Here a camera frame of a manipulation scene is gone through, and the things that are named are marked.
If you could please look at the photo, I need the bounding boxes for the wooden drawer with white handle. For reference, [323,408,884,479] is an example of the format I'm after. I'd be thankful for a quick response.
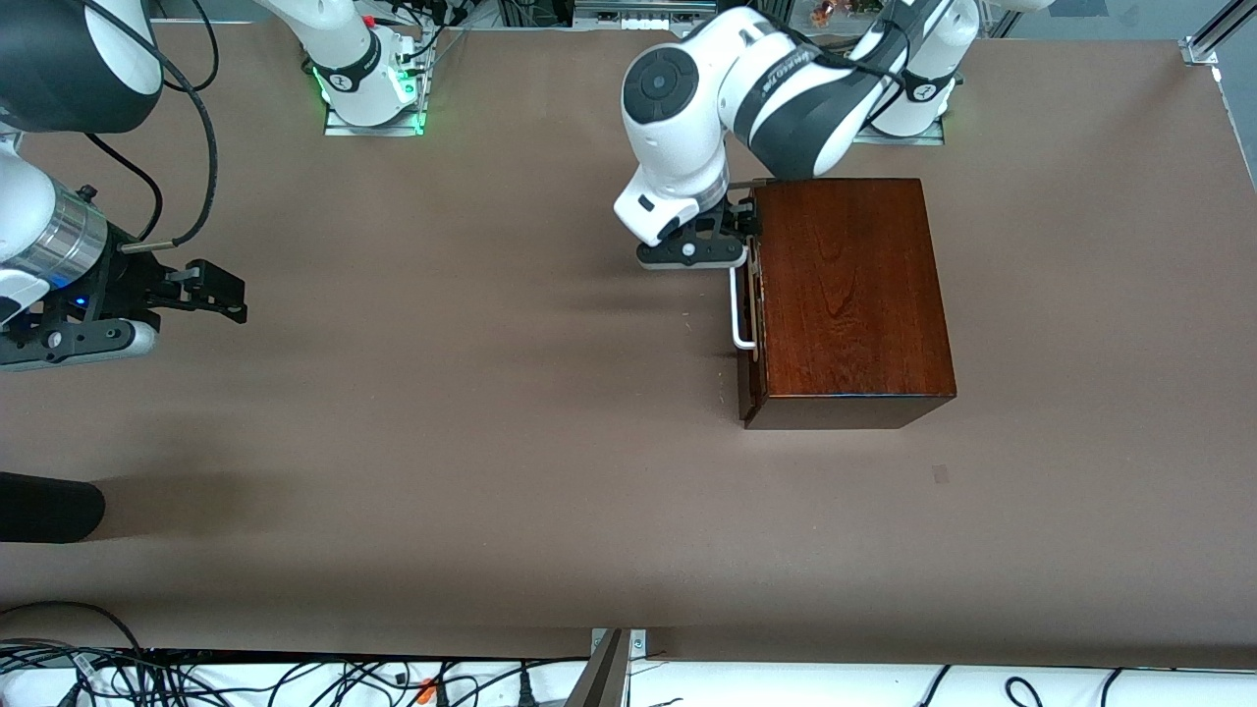
[729,191,769,425]

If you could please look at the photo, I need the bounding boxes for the dark brown wooden cabinet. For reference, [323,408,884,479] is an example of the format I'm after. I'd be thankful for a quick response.
[738,177,958,431]

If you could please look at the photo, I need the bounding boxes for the black cylinder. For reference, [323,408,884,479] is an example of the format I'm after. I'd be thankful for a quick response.
[0,471,106,544]

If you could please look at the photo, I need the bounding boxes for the grey metal strut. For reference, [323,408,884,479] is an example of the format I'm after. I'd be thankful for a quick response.
[565,628,629,707]

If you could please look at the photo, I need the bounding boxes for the aluminium profile bar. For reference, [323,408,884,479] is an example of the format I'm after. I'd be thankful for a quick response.
[1181,0,1257,68]

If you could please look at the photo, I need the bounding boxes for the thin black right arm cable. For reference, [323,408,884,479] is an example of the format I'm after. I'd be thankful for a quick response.
[83,133,164,244]

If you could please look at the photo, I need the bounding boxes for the metal base plate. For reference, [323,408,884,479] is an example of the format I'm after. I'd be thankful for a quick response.
[854,123,947,146]
[324,103,425,138]

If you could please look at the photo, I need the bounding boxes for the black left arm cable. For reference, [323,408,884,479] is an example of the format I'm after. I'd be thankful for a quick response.
[761,0,944,124]

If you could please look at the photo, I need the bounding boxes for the silver aluminium frame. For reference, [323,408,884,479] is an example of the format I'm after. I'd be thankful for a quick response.
[573,0,720,32]

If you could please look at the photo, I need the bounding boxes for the looped black cable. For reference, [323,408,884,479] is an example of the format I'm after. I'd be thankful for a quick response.
[0,601,148,657]

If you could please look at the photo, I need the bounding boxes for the tangled black cables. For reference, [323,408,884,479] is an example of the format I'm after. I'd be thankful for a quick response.
[0,643,590,707]

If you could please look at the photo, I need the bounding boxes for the small metal bracket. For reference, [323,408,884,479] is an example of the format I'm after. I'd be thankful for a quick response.
[589,628,649,661]

